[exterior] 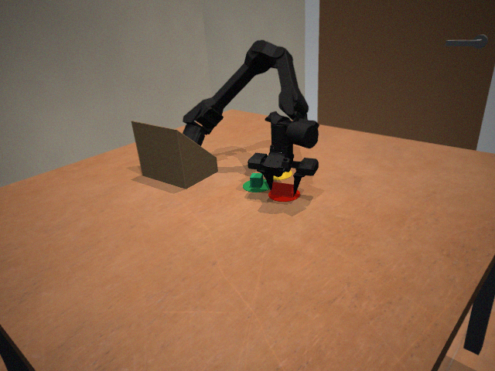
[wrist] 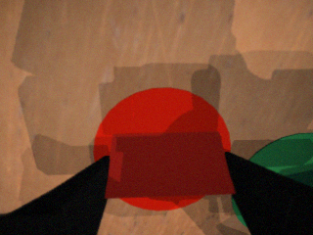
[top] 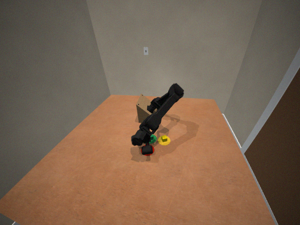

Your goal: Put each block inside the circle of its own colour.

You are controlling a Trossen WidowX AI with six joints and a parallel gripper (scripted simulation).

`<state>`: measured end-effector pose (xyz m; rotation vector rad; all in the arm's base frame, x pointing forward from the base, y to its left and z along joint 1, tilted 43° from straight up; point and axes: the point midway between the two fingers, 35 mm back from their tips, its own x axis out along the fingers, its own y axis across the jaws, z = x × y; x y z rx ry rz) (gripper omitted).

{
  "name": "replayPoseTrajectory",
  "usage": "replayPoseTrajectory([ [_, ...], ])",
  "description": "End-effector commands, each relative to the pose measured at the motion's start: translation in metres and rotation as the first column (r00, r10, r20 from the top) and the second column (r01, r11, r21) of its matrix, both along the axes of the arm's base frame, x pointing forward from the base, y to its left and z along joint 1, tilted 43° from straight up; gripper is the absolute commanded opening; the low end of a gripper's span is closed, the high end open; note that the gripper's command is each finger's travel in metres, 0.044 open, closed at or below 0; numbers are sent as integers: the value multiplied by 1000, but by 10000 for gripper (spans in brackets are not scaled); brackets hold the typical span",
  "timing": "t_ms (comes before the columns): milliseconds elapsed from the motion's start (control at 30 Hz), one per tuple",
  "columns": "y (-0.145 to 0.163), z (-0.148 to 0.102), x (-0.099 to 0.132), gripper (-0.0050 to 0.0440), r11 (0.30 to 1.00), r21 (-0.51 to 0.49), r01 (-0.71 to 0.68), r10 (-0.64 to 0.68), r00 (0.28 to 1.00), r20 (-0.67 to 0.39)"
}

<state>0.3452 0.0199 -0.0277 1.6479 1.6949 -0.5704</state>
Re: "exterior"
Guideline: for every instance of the red circle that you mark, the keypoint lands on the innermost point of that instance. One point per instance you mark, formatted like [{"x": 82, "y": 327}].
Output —
[{"x": 284, "y": 198}]

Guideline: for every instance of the green block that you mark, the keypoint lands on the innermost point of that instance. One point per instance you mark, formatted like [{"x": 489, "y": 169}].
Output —
[{"x": 256, "y": 180}]

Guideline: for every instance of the yellow circle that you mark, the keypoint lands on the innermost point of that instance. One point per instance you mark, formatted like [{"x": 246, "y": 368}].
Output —
[{"x": 284, "y": 176}]

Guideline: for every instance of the green circle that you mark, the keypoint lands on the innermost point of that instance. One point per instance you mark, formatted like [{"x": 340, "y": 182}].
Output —
[{"x": 247, "y": 187}]

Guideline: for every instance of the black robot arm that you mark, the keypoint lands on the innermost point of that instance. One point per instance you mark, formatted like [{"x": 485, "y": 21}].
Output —
[{"x": 260, "y": 58}]

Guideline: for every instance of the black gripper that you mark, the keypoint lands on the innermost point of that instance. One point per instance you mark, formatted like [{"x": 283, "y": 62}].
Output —
[{"x": 308, "y": 166}]

